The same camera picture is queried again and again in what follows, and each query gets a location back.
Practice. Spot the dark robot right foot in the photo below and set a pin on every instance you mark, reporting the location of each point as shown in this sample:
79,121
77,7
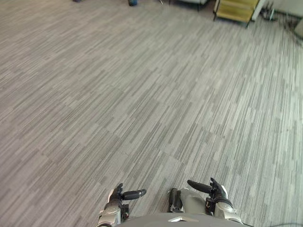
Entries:
173,199

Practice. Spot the blue round container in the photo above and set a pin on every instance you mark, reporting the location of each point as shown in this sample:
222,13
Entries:
132,2

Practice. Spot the white leaning board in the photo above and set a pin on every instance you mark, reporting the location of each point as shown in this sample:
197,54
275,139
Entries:
258,9

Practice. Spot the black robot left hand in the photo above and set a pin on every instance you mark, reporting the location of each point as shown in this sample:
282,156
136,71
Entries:
130,195

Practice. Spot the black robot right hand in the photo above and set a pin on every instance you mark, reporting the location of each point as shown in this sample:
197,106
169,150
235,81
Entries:
219,194

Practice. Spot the black stand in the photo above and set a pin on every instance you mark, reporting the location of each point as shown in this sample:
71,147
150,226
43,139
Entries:
268,14

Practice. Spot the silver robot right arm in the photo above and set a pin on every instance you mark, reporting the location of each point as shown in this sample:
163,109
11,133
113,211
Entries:
225,210

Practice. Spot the silver robot right leg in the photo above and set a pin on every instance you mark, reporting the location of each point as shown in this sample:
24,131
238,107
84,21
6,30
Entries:
193,201

